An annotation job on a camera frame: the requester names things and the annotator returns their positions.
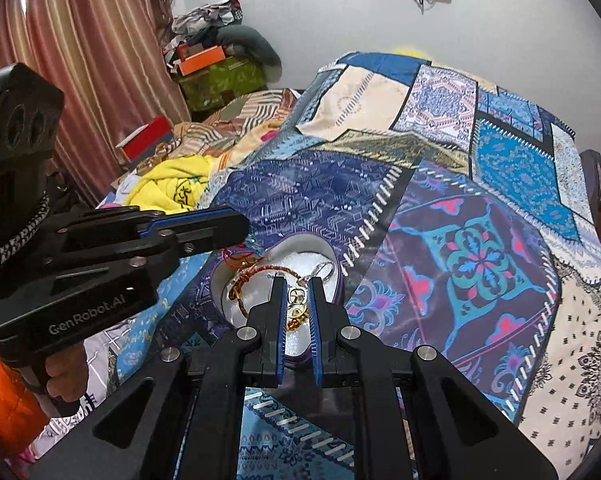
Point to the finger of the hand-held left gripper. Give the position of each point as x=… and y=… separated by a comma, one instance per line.
x=205, y=242
x=195, y=217

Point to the heart-shaped tin box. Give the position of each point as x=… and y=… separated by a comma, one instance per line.
x=300, y=255

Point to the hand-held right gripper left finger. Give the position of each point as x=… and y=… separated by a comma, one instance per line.
x=282, y=325

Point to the person's left forearm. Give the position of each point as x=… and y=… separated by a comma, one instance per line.
x=5, y=400

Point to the striped brown curtain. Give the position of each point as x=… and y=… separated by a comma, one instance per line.
x=80, y=60

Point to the green patterned box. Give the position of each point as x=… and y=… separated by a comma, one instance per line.
x=220, y=85

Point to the grey-green cushion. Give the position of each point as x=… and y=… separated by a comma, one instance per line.
x=253, y=47

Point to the red box with white lid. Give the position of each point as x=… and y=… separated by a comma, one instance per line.
x=145, y=140

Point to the yellow plastic object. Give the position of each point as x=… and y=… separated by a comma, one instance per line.
x=408, y=52

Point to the striped orange blanket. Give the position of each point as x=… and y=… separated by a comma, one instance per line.
x=230, y=125

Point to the pile of clothes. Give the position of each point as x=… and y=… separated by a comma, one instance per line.
x=200, y=22

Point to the yellow blanket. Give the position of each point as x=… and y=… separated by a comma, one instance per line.
x=165, y=182

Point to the blue patchwork blanket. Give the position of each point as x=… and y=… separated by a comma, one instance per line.
x=480, y=210

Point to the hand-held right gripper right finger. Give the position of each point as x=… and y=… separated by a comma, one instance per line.
x=314, y=325

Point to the dark chair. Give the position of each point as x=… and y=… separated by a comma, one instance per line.
x=593, y=180

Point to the cartoon print sheet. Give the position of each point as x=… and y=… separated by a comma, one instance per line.
x=100, y=360

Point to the person's left hand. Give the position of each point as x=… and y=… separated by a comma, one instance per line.
x=68, y=372

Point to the orange box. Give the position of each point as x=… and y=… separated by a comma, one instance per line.
x=200, y=60

